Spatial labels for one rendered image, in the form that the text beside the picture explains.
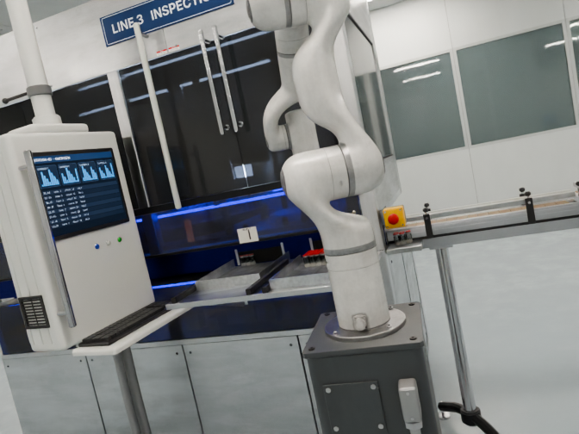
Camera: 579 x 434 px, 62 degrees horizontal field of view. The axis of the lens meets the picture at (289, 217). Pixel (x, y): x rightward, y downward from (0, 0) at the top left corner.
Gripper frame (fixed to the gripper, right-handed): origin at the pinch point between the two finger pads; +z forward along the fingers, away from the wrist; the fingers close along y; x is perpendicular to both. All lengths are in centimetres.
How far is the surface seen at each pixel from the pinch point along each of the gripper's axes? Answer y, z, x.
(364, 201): -8.2, 3.0, -34.9
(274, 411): 46, 85, -35
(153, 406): 107, 81, -35
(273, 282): 18.7, 20.0, 2.2
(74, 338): 91, 28, 15
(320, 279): 2.8, 20.7, 2.4
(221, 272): 54, 21, -29
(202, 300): 43.9, 22.5, 5.1
